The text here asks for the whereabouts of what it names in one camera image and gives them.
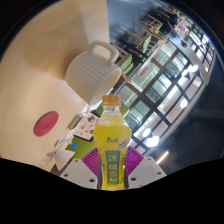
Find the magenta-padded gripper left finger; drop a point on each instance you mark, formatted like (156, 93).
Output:
(77, 171)

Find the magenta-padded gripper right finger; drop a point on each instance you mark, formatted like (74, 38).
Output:
(146, 170)

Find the yellow drink bottle orange cap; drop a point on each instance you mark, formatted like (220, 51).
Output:
(111, 140)

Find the long curved linear light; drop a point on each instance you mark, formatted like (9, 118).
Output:
(162, 157)

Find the small blue-capped bottle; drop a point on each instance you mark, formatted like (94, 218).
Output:
(71, 145)

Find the white paper napkin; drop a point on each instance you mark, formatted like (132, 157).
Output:
(49, 158)

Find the small white flat device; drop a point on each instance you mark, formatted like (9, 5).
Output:
(61, 141)

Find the small dark box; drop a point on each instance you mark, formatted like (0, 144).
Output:
(75, 121)

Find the flat round red coaster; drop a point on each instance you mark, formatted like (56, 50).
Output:
(46, 124)

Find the white ribbed ceramic mug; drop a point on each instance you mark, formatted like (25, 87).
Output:
(88, 75)

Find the wooden chairs with green seats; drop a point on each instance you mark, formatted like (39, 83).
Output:
(126, 63)

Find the wooden dining table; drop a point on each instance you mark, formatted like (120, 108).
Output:
(150, 58)

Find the large dark-framed window wall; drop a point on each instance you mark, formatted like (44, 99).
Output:
(156, 90)

